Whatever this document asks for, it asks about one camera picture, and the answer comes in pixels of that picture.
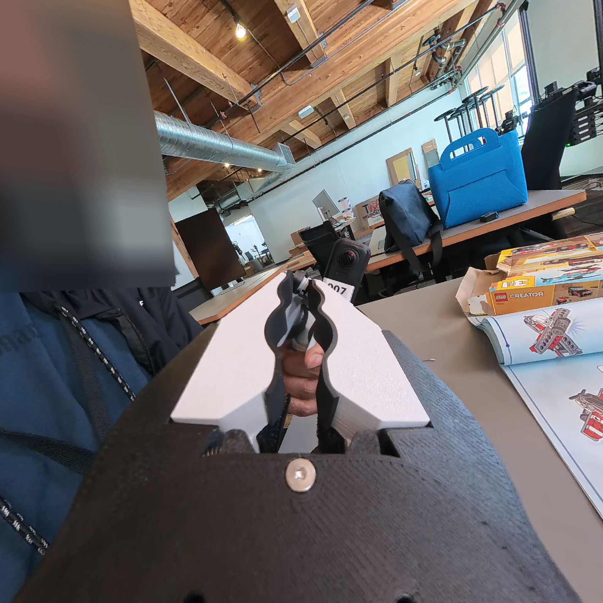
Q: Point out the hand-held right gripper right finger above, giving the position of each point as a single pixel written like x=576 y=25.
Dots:
x=372 y=372

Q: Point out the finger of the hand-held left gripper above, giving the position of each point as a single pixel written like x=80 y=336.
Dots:
x=308 y=320
x=287 y=329

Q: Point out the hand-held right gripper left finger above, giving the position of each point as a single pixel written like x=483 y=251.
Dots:
x=231 y=372

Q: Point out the small black toy tyre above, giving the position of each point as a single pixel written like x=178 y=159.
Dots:
x=297 y=282

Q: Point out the toy instruction booklet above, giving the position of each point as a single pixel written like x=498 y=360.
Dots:
x=551 y=377

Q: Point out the wooden office desk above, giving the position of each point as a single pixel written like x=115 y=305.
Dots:
x=245 y=292

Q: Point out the grey office desk wood edge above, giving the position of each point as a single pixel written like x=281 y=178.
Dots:
x=541 y=200

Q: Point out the standing desk with equipment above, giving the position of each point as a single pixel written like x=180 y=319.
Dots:
x=586 y=113

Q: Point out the person's left hand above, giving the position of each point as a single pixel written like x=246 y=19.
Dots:
x=301 y=381

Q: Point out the printed cardboard moving box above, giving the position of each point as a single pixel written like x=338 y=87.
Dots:
x=367 y=212

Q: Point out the silver computer monitor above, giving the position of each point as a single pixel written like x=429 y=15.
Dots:
x=325 y=202

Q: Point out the navy backpack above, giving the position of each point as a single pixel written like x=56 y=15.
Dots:
x=405 y=212

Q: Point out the dark monitor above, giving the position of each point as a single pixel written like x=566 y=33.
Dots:
x=207 y=249

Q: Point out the small black device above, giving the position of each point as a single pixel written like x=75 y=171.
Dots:
x=489 y=217

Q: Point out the blue felt tote bag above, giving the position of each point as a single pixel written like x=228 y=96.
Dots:
x=480 y=188

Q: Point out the white ceiling device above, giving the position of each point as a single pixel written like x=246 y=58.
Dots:
x=305 y=111

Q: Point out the yellow toy brick box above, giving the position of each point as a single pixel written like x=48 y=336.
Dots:
x=541 y=282

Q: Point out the group of black bar stools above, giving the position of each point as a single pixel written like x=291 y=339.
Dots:
x=471 y=101

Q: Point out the tall office window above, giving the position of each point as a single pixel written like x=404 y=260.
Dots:
x=499 y=70

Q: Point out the black vertical pole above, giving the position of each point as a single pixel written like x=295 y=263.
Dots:
x=528 y=56

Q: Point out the small duct vent grille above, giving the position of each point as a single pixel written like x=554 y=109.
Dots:
x=285 y=153

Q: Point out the silver air duct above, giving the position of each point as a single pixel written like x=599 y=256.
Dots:
x=212 y=143

